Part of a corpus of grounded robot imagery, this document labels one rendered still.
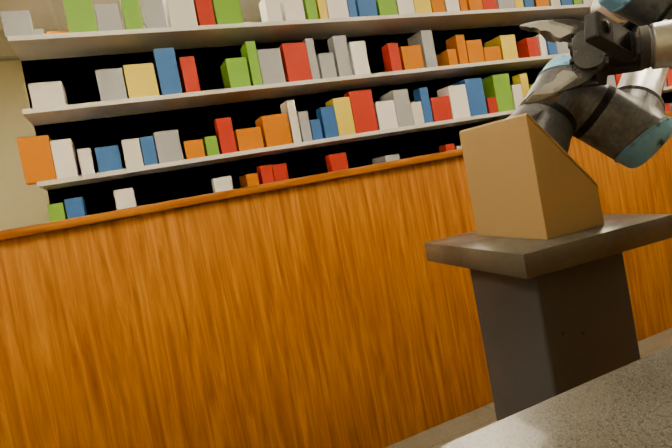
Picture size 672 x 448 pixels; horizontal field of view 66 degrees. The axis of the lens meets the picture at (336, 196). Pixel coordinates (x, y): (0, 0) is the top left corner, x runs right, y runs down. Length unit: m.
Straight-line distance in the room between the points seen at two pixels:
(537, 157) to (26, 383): 1.66
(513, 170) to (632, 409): 0.65
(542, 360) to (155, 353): 1.35
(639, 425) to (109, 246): 1.74
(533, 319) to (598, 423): 0.63
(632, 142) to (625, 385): 0.76
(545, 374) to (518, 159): 0.37
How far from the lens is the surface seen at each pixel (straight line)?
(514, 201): 0.99
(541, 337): 0.98
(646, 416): 0.37
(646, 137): 1.11
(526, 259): 0.85
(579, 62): 0.99
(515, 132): 0.96
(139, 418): 2.03
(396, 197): 2.19
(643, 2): 1.10
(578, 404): 0.38
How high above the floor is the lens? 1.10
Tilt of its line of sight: 2 degrees down
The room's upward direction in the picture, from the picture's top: 11 degrees counter-clockwise
